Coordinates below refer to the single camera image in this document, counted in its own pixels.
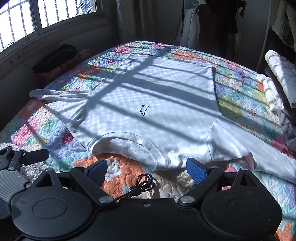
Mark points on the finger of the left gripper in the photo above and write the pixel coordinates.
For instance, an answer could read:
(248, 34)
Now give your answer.
(22, 157)

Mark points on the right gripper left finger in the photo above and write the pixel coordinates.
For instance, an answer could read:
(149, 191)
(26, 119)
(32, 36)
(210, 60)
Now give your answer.
(91, 179)

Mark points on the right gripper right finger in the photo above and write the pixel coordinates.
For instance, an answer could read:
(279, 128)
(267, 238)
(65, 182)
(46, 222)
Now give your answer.
(205, 178)

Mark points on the white sweatshirt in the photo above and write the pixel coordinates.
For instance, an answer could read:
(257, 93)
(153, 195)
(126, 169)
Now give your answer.
(161, 112)

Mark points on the white folded clothes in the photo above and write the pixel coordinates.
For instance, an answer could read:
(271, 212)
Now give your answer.
(272, 93)

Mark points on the dark hanging clothes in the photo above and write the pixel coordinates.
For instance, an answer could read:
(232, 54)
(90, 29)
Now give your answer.
(218, 25)

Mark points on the grey folded garment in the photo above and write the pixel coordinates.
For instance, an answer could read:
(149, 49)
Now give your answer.
(287, 124)

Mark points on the black bag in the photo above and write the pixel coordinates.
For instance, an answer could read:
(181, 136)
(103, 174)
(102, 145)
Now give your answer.
(56, 58)

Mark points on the white padded blanket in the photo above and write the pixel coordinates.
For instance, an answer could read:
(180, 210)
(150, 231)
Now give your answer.
(284, 71)

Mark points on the window with metal grille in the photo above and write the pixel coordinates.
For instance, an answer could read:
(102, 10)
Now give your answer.
(19, 19)

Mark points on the white hanging garment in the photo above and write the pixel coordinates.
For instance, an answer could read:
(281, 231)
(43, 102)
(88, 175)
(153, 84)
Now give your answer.
(191, 30)

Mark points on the grey curtain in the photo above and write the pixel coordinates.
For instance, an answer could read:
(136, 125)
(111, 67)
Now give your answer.
(135, 20)

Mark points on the white pole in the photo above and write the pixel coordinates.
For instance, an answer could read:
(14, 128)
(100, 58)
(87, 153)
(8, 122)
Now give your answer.
(264, 48)

